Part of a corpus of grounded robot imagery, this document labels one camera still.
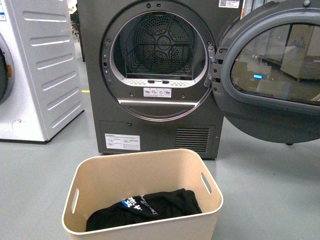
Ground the beige plastic laundry hamper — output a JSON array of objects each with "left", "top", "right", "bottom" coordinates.
[{"left": 61, "top": 149, "right": 224, "bottom": 240}]

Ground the dark grey tumble dryer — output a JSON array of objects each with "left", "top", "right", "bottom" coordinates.
[{"left": 77, "top": 0, "right": 244, "bottom": 160}]

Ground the black printed t-shirt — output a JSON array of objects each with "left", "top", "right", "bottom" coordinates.
[{"left": 85, "top": 188, "right": 202, "bottom": 232}]

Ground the round grey dryer door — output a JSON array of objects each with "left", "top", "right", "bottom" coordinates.
[{"left": 212, "top": 0, "right": 320, "bottom": 145}]

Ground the white washing machine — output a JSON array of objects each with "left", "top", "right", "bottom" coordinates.
[{"left": 0, "top": 0, "right": 84, "bottom": 143}]

